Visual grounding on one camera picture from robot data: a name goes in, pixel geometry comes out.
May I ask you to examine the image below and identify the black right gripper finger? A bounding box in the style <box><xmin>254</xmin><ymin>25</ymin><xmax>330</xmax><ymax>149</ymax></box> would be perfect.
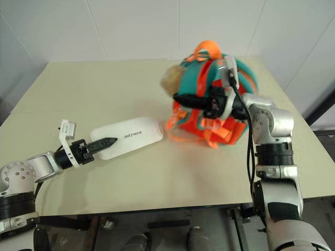
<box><xmin>172</xmin><ymin>92</ymin><xmax>210</xmax><ymax>102</ymax></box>
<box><xmin>179</xmin><ymin>99</ymin><xmax>210</xmax><ymax>110</ymax></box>

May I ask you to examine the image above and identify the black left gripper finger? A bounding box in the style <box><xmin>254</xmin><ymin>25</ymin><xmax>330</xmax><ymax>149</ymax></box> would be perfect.
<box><xmin>88</xmin><ymin>141</ymin><xmax>116</xmax><ymax>155</ymax></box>
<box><xmin>87</xmin><ymin>136</ymin><xmax>118</xmax><ymax>150</ymax></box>

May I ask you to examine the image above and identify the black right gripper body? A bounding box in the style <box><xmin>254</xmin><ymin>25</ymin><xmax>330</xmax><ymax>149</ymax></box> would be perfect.
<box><xmin>203</xmin><ymin>87</ymin><xmax>229</xmax><ymax>119</ymax></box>

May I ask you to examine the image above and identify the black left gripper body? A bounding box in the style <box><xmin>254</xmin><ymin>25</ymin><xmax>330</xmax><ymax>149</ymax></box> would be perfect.
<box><xmin>69</xmin><ymin>139</ymin><xmax>95</xmax><ymax>166</ymax></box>

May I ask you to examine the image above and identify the orange and teal backpack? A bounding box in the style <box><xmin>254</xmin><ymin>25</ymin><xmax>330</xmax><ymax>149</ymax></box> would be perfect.
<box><xmin>159</xmin><ymin>39</ymin><xmax>260</xmax><ymax>150</ymax></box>

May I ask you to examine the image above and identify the white box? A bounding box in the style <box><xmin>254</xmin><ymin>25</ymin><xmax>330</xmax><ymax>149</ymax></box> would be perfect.
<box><xmin>90</xmin><ymin>116</ymin><xmax>164</xmax><ymax>161</ymax></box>

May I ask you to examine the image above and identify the dark rounded shape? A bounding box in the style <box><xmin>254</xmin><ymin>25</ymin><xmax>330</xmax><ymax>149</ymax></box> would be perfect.
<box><xmin>122</xmin><ymin>233</ymin><xmax>150</xmax><ymax>251</ymax></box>
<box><xmin>187</xmin><ymin>226</ymin><xmax>213</xmax><ymax>251</ymax></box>

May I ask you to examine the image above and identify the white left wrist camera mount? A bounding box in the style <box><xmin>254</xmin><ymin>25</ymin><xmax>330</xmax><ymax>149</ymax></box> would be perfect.
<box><xmin>58</xmin><ymin>119</ymin><xmax>80</xmax><ymax>168</ymax></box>

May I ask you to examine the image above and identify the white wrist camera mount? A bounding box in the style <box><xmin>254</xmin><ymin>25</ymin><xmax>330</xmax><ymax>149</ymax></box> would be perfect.
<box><xmin>58</xmin><ymin>119</ymin><xmax>80</xmax><ymax>168</ymax></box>
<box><xmin>216</xmin><ymin>55</ymin><xmax>241</xmax><ymax>120</ymax></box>

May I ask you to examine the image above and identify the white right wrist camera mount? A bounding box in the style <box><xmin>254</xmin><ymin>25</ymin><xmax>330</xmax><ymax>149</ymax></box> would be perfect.
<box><xmin>216</xmin><ymin>55</ymin><xmax>241</xmax><ymax>120</ymax></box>

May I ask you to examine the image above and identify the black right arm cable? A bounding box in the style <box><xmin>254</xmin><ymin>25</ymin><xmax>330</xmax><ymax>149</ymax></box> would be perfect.
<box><xmin>227</xmin><ymin>68</ymin><xmax>267</xmax><ymax>232</ymax></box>

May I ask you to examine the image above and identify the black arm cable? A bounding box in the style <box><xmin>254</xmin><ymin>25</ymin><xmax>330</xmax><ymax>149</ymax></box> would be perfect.
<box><xmin>227</xmin><ymin>68</ymin><xmax>267</xmax><ymax>232</ymax></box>
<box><xmin>33</xmin><ymin>182</ymin><xmax>44</xmax><ymax>201</ymax></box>

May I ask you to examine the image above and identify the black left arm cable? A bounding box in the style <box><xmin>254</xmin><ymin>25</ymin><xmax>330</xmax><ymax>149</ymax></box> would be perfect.
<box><xmin>33</xmin><ymin>182</ymin><xmax>44</xmax><ymax>201</ymax></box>

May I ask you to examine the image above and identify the black table frame bar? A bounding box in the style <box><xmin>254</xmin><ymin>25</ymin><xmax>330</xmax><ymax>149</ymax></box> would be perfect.
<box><xmin>38</xmin><ymin>214</ymin><xmax>93</xmax><ymax>231</ymax></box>

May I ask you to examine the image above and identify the dark furniture frame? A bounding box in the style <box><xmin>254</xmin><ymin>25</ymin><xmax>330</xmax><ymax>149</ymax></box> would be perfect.
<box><xmin>300</xmin><ymin>80</ymin><xmax>335</xmax><ymax>138</ymax></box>

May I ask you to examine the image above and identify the black table frame leg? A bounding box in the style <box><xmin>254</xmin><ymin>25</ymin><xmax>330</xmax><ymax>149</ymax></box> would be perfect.
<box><xmin>226</xmin><ymin>203</ymin><xmax>253</xmax><ymax>251</ymax></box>

